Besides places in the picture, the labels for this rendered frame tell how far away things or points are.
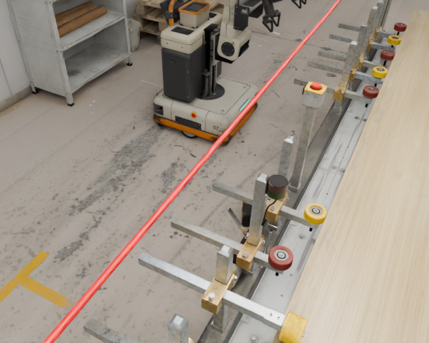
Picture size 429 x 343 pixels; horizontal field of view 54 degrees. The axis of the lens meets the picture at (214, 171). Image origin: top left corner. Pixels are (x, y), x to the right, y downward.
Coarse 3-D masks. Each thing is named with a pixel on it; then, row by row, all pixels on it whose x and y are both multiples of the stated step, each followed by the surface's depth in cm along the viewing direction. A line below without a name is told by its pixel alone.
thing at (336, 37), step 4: (332, 36) 289; (336, 36) 287; (340, 36) 287; (344, 36) 287; (340, 40) 288; (344, 40) 287; (348, 40) 286; (352, 40) 284; (356, 40) 283; (372, 44) 280; (376, 44) 279; (380, 44) 279; (384, 44) 279; (376, 48) 280; (380, 48) 279; (384, 48) 278; (388, 48) 276; (392, 48) 275
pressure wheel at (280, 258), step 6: (276, 246) 140; (282, 246) 140; (270, 252) 138; (276, 252) 138; (282, 252) 138; (288, 252) 138; (270, 258) 137; (276, 258) 137; (282, 258) 137; (288, 258) 137; (270, 264) 138; (276, 264) 135; (282, 264) 135; (288, 264) 135; (282, 270) 137
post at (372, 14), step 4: (372, 8) 247; (376, 8) 246; (372, 12) 248; (376, 12) 248; (372, 16) 250; (368, 20) 252; (372, 20) 251; (368, 24) 253; (372, 24) 253; (368, 28) 254; (368, 32) 256; (368, 36) 257; (364, 40) 260; (368, 40) 261; (364, 44) 261; (364, 48) 263; (364, 52) 264; (360, 56) 267
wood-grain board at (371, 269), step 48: (384, 96) 217; (384, 144) 186; (336, 192) 162; (384, 192) 163; (336, 240) 144; (384, 240) 144; (336, 288) 129; (384, 288) 130; (336, 336) 118; (384, 336) 118
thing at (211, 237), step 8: (176, 224) 152; (184, 224) 152; (192, 224) 152; (184, 232) 153; (192, 232) 151; (200, 232) 150; (208, 232) 150; (208, 240) 149; (216, 240) 147; (224, 240) 147; (232, 240) 147; (240, 248) 145; (256, 256) 143; (264, 256) 143; (264, 264) 142; (280, 272) 141
